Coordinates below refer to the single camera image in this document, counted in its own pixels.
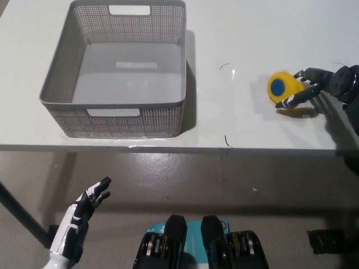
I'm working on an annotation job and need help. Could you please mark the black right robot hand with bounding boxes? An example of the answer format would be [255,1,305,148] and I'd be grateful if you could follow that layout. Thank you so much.
[275,67,336,109]

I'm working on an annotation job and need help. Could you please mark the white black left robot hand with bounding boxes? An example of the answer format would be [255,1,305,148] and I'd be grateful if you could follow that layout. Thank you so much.
[49,176,112,262]

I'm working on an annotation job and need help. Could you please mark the yellow rubber duck toy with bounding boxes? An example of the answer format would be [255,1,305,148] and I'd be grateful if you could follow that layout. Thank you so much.
[266,71,307,106]

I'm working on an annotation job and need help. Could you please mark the black table foot pad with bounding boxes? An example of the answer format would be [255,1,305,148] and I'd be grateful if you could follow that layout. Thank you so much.
[306,229,346,255]
[47,225,61,249]

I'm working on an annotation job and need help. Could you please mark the black table leg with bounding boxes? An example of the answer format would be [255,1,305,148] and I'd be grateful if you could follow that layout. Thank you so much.
[0,180,48,249]
[343,155,359,250]

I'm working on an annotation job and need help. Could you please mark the black teal robot body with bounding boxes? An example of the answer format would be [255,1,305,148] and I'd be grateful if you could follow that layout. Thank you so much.
[133,215,270,269]

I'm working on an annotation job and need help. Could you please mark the grey perforated plastic basket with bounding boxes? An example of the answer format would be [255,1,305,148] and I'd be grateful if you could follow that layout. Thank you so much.
[38,0,188,138]

